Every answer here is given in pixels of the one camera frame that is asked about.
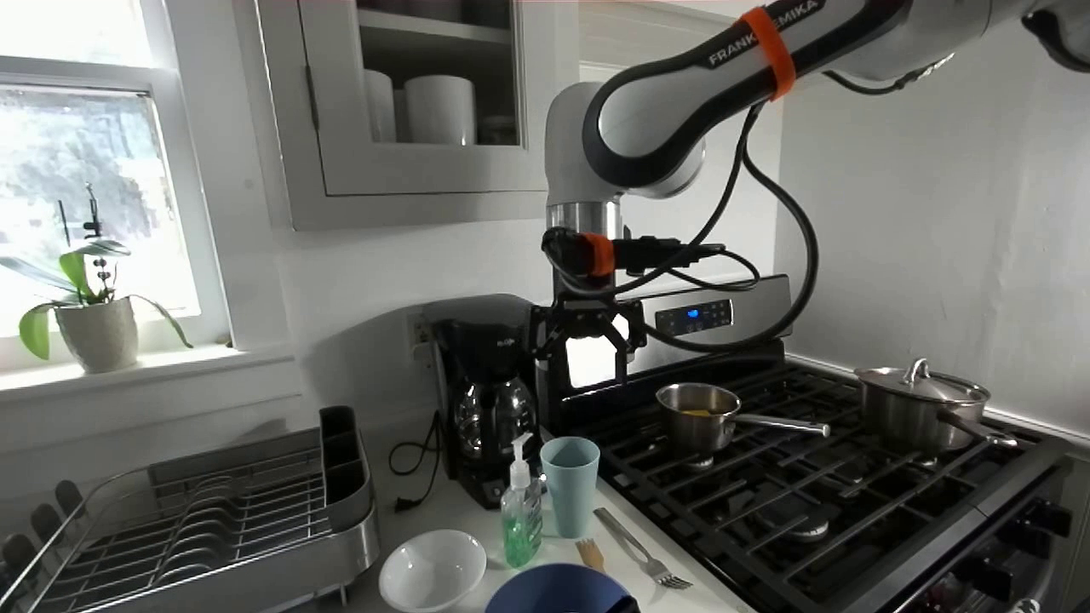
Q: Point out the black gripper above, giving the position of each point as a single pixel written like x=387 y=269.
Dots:
x=587 y=305

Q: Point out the light blue plastic cup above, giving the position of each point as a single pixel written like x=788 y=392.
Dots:
x=570 y=477

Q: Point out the green soap pump bottle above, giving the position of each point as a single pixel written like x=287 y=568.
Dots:
x=520 y=509

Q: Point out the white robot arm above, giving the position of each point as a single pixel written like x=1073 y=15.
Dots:
x=941 y=148

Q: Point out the black coffee maker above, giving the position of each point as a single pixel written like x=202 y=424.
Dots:
x=484 y=385

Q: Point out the small steel saucepan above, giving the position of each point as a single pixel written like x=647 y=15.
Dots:
x=702 y=416

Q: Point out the dark blue bowl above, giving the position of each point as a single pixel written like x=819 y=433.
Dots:
x=561 y=588

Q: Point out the white bowl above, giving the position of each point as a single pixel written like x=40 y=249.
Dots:
x=435 y=568

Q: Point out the white canister in cabinet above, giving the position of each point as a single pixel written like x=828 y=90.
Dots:
x=440 y=109

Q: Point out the stainless steel gas stove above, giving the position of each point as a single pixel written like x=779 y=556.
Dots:
x=792 y=522

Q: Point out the lidded steel pot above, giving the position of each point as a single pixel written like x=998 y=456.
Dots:
x=926 y=408

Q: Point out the metal dish rack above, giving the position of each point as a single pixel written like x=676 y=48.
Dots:
x=240 y=529

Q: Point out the potted green plant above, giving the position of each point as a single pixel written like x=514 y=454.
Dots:
x=91 y=312

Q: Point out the grey wall cabinet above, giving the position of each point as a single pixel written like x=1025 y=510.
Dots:
x=339 y=72

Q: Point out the window frame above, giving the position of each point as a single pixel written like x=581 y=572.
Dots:
x=137 y=106

